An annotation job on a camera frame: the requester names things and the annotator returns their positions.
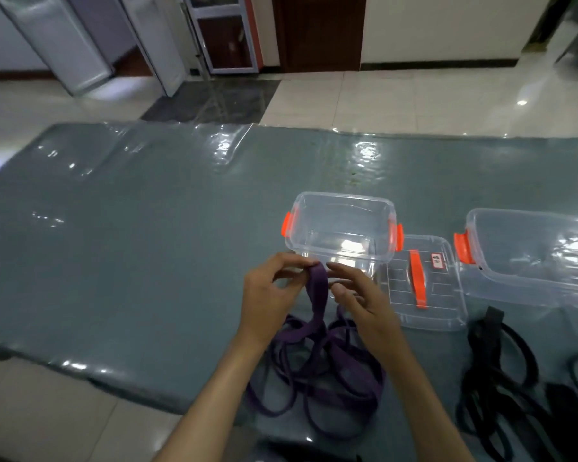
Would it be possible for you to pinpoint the person's left hand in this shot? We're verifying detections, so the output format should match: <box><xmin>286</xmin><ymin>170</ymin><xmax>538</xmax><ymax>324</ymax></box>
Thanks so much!
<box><xmin>238</xmin><ymin>252</ymin><xmax>321</xmax><ymax>352</ymax></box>

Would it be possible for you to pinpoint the person's right hand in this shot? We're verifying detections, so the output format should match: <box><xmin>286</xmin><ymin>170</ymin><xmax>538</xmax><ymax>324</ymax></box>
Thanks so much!
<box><xmin>325</xmin><ymin>262</ymin><xmax>408</xmax><ymax>366</ymax></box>

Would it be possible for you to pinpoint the purple resistance band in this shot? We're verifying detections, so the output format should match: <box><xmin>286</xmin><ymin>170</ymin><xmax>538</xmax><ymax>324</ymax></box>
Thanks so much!
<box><xmin>245</xmin><ymin>312</ymin><xmax>385</xmax><ymax>441</ymax></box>

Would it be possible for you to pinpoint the clear plastic storage box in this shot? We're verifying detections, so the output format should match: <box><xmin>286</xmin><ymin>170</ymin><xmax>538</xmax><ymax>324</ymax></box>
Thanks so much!
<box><xmin>281</xmin><ymin>191</ymin><xmax>405</xmax><ymax>277</ymax></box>
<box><xmin>453</xmin><ymin>208</ymin><xmax>578</xmax><ymax>309</ymax></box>

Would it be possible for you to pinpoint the wide black resistance band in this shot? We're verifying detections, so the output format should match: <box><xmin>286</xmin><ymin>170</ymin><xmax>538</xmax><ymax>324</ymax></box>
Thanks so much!
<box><xmin>457</xmin><ymin>306</ymin><xmax>543</xmax><ymax>462</ymax></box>

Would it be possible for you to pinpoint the person's left forearm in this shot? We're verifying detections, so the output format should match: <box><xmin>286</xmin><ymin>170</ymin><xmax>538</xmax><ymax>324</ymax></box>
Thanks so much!
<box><xmin>153</xmin><ymin>334</ymin><xmax>268</xmax><ymax>462</ymax></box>

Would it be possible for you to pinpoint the person's right forearm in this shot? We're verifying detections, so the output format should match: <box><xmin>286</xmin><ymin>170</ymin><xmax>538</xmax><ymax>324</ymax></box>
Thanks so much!
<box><xmin>383</xmin><ymin>348</ymin><xmax>475</xmax><ymax>462</ymax></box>

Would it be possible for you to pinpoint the teal felt table cover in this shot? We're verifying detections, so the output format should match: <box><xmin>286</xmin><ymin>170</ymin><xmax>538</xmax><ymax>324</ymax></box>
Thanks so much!
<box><xmin>0</xmin><ymin>121</ymin><xmax>578</xmax><ymax>462</ymax></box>

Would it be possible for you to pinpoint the white framed glass door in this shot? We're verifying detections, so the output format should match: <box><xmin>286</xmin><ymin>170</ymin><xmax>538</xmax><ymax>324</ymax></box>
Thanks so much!
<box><xmin>182</xmin><ymin>0</ymin><xmax>261</xmax><ymax>75</ymax></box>

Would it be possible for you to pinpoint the dark brown wooden door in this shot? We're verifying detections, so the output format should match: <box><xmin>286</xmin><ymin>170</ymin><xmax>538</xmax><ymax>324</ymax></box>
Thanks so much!
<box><xmin>272</xmin><ymin>0</ymin><xmax>367</xmax><ymax>74</ymax></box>

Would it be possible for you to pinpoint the narrow white door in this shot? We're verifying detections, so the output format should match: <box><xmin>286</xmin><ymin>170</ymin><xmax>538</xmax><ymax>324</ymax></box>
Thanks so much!
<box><xmin>118</xmin><ymin>0</ymin><xmax>186</xmax><ymax>98</ymax></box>

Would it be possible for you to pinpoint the white open door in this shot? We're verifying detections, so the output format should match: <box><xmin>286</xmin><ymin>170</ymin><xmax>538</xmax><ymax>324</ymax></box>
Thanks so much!
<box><xmin>0</xmin><ymin>0</ymin><xmax>114</xmax><ymax>97</ymax></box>

